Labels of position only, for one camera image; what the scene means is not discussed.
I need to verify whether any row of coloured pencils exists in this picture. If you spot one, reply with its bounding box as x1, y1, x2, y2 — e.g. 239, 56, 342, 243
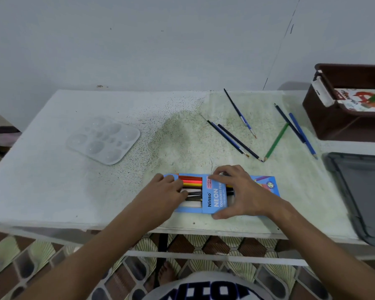
177, 175, 235, 208

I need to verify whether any person's right forearm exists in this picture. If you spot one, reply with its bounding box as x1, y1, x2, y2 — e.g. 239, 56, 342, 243
267, 199, 375, 300

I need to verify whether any bright blue pencil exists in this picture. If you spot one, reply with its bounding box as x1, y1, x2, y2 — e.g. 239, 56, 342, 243
288, 112, 319, 160

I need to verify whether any person's left forearm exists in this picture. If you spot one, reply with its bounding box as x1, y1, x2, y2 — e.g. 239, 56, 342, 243
17, 205, 164, 300

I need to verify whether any white red printed carton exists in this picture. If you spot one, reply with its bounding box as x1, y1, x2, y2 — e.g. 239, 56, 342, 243
333, 88, 375, 112

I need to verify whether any brown plastic storage box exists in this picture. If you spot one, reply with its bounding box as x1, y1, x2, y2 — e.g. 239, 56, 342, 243
302, 63, 375, 144

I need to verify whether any clear plastic paint palette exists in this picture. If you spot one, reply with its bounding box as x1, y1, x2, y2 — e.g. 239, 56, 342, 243
66, 117, 141, 166

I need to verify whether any black pencil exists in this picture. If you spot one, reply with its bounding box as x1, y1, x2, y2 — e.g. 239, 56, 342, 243
217, 123, 265, 162

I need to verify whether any dark blue short paintbrush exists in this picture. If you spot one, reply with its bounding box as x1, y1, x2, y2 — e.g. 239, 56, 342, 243
207, 120, 250, 158

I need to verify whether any grey plastic lid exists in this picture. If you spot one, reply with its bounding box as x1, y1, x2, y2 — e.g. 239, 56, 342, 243
321, 152, 375, 247

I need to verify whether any dark blue pencil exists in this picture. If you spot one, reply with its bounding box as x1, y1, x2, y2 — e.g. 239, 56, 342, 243
274, 103, 306, 144

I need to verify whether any person's white printed shirt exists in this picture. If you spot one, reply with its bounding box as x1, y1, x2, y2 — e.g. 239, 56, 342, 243
142, 271, 267, 300

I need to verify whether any black table leg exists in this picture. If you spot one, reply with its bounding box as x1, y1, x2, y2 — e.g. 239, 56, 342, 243
157, 233, 169, 280

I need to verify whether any person's foot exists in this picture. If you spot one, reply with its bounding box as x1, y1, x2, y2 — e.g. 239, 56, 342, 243
158, 261, 179, 287

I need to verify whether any person's right hand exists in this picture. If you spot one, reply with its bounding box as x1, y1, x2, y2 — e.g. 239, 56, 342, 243
208, 165, 285, 220

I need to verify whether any person's left hand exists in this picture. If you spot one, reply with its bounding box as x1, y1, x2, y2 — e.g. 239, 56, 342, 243
134, 173, 189, 223

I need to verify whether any green pencil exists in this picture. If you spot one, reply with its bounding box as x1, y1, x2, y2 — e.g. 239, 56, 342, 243
264, 122, 290, 161

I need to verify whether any blue handled thin paintbrush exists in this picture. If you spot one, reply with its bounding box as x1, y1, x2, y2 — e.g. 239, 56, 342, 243
223, 88, 257, 139

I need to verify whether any patterned fabric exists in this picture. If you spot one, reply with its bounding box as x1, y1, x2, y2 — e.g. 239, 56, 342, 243
0, 105, 22, 177

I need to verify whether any blue cardboard pencil box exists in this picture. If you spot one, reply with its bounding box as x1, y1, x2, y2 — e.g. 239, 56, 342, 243
163, 174, 281, 216

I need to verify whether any white box latch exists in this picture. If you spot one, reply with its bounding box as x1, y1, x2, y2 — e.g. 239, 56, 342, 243
311, 70, 336, 108

